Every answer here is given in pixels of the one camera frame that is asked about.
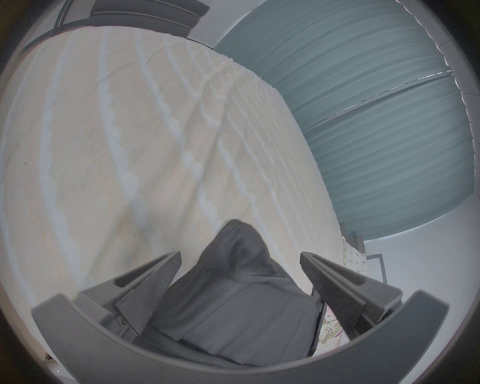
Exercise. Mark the white printed garment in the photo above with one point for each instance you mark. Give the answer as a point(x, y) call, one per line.
point(330, 330)

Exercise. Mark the black chest of drawers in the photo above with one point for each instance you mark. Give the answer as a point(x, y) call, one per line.
point(150, 15)

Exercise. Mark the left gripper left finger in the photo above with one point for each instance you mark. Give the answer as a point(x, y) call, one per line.
point(142, 296)

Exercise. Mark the black T-shirt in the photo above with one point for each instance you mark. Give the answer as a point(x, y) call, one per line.
point(232, 300)

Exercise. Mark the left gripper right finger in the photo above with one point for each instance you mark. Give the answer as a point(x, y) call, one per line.
point(352, 300)

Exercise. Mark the bed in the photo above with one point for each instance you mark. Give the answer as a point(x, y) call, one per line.
point(112, 150)

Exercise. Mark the grey bedside table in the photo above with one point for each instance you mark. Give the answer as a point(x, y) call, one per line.
point(354, 240)

